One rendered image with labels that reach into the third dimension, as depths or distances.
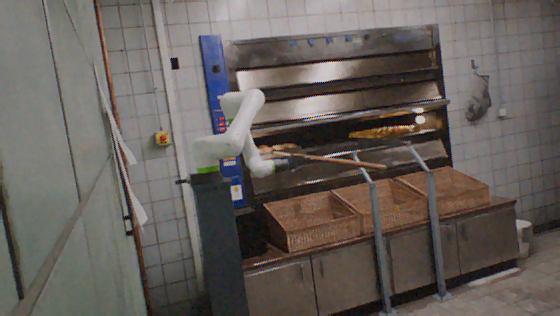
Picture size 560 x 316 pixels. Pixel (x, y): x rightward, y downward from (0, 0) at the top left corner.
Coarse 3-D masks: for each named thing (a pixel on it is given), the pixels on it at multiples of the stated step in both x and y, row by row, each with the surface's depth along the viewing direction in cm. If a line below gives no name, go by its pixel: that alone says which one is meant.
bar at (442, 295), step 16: (400, 144) 345; (368, 176) 319; (432, 176) 329; (432, 192) 330; (432, 208) 331; (432, 224) 334; (384, 256) 319; (384, 272) 319; (384, 288) 320; (384, 304) 322
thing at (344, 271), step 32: (416, 224) 332; (448, 224) 343; (480, 224) 353; (512, 224) 363; (256, 256) 309; (288, 256) 300; (320, 256) 309; (352, 256) 317; (416, 256) 335; (448, 256) 344; (480, 256) 354; (512, 256) 365; (256, 288) 294; (288, 288) 302; (320, 288) 310; (352, 288) 318; (416, 288) 341; (448, 288) 351
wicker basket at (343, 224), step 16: (320, 192) 362; (272, 208) 348; (288, 208) 352; (304, 208) 355; (320, 208) 359; (336, 208) 352; (272, 224) 334; (288, 224) 349; (304, 224) 353; (320, 224) 312; (336, 224) 317; (352, 224) 320; (272, 240) 339; (288, 240) 305; (304, 240) 328; (320, 240) 313; (336, 240) 317
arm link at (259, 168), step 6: (252, 162) 284; (258, 162) 281; (264, 162) 282; (270, 162) 283; (252, 168) 281; (258, 168) 279; (264, 168) 279; (270, 168) 281; (252, 174) 282; (258, 174) 279; (264, 174) 281; (270, 174) 284
